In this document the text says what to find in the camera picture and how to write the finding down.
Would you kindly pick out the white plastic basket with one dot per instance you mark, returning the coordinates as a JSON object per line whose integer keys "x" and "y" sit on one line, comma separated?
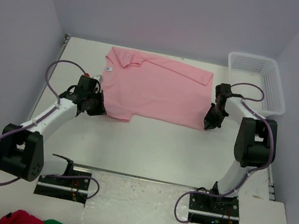
{"x": 258, "y": 79}

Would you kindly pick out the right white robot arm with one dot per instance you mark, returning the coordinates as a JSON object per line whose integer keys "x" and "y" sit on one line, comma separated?
{"x": 255, "y": 145}

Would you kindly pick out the pink t shirt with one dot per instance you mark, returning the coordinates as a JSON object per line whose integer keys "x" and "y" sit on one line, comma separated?
{"x": 144, "y": 84}

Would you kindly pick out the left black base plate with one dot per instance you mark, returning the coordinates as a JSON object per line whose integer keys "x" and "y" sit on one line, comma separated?
{"x": 74, "y": 190}

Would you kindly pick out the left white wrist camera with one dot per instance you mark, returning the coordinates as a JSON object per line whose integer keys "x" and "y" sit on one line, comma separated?
{"x": 99, "y": 78}

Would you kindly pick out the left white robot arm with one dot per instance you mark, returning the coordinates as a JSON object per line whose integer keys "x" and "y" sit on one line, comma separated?
{"x": 22, "y": 146}

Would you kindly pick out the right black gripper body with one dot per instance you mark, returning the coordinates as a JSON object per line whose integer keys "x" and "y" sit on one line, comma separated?
{"x": 221, "y": 115}

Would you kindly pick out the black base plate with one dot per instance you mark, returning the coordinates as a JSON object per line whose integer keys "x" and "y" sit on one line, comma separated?
{"x": 208, "y": 210}
{"x": 74, "y": 190}

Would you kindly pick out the red folded t shirt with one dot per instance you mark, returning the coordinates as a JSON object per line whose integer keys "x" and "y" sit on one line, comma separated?
{"x": 19, "y": 217}

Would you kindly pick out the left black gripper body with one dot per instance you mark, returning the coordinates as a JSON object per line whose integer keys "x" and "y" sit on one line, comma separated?
{"x": 93, "y": 98}

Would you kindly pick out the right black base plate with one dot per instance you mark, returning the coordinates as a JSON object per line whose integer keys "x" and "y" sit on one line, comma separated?
{"x": 208, "y": 210}

